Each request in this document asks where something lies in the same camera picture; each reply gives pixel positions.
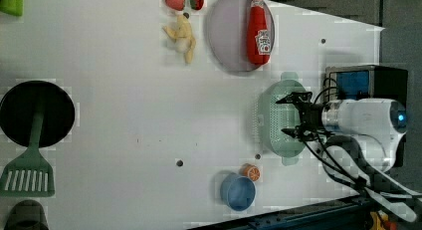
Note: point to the toy orange slice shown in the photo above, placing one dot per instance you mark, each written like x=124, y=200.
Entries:
x=251, y=171

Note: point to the green plastic strainer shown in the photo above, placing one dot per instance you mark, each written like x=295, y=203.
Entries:
x=273, y=117

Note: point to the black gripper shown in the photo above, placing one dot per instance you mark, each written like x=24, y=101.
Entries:
x=310, y=116

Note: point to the blue bowl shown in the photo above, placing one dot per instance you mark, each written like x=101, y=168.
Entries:
x=237, y=191

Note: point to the grey round plate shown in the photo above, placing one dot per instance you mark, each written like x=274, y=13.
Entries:
x=227, y=26

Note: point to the red green toy strawberry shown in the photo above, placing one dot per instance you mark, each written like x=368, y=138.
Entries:
x=177, y=5

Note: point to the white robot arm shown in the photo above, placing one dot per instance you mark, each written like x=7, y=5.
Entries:
x=357, y=145

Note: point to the peeled toy banana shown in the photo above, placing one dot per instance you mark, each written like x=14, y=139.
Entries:
x=182, y=36

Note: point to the green slotted spatula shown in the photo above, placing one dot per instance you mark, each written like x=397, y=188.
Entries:
x=29, y=174

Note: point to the black toaster oven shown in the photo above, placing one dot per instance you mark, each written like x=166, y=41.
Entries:
x=369, y=81

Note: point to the dark grey cup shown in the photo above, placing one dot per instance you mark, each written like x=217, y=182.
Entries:
x=27, y=215

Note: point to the small red toy strawberry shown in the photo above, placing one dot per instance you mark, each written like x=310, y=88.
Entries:
x=196, y=4

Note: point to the red ketchup bottle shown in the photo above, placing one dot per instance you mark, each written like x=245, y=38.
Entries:
x=259, y=44

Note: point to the green bottle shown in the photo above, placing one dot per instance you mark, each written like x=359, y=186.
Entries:
x=12, y=7

